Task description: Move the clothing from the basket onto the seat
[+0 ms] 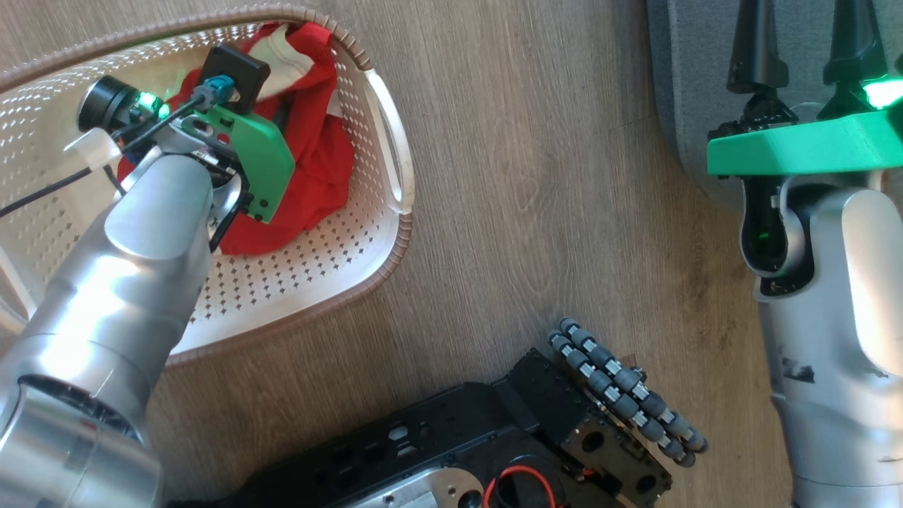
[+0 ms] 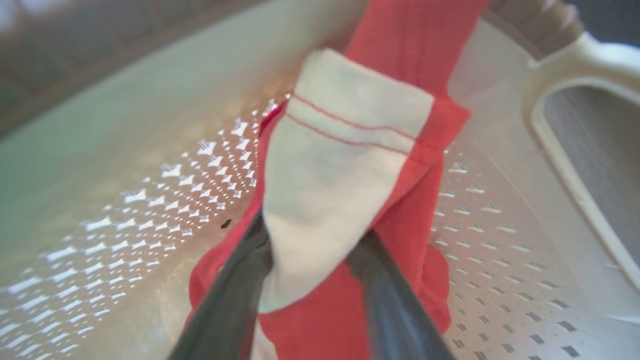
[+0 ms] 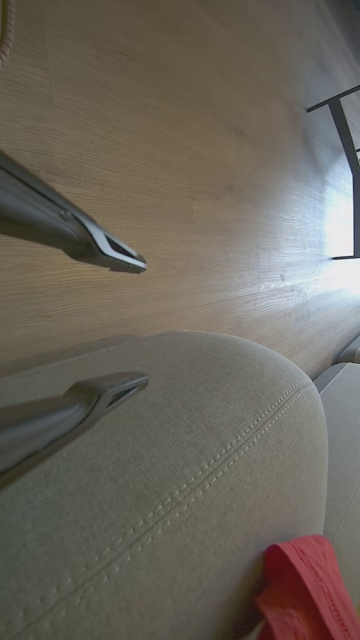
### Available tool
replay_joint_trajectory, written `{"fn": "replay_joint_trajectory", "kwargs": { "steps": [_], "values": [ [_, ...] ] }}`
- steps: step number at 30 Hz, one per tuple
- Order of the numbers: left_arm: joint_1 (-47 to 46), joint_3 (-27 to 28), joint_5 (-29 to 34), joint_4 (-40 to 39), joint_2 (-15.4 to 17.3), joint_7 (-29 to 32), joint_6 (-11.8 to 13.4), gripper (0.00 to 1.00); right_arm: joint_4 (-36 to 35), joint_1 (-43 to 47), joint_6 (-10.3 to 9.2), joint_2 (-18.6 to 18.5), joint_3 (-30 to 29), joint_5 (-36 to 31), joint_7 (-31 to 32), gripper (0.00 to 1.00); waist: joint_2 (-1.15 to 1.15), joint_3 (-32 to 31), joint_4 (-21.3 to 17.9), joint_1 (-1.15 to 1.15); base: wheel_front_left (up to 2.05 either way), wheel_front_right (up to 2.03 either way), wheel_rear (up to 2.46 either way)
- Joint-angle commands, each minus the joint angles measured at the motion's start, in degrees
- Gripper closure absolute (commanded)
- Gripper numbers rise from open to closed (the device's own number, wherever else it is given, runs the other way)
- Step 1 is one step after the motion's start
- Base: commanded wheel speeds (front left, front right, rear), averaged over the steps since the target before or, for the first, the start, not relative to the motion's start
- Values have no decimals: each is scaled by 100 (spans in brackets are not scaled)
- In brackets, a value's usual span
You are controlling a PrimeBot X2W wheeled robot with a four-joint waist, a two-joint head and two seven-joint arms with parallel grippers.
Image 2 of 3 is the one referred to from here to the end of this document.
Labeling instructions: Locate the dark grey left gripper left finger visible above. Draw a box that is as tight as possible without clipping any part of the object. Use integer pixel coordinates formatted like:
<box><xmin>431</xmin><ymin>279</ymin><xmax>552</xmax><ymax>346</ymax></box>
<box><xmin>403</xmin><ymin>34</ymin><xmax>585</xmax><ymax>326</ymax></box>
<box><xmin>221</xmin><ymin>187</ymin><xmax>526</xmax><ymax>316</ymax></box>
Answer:
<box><xmin>167</xmin><ymin>209</ymin><xmax>275</xmax><ymax>360</ymax></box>

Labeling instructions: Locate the red and white garment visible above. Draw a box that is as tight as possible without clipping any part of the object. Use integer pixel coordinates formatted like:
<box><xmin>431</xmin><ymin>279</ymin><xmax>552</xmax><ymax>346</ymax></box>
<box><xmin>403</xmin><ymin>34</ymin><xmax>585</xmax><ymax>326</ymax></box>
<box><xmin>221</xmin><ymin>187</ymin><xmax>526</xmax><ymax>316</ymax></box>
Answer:
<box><xmin>186</xmin><ymin>0</ymin><xmax>490</xmax><ymax>360</ymax></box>

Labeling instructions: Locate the white plastic laundry basket brown rim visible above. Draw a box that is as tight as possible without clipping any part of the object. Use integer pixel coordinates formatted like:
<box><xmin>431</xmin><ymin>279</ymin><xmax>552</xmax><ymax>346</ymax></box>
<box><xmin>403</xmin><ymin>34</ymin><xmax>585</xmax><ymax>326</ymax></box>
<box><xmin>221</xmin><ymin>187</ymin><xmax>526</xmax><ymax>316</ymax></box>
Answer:
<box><xmin>0</xmin><ymin>0</ymin><xmax>640</xmax><ymax>360</ymax></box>

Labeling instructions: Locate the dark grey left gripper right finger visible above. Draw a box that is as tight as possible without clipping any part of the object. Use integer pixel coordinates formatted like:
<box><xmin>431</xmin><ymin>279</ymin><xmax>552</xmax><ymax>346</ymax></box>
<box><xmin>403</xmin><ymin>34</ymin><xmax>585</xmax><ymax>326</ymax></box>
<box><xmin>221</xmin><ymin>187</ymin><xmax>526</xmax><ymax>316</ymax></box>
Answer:
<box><xmin>344</xmin><ymin>230</ymin><xmax>457</xmax><ymax>360</ymax></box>

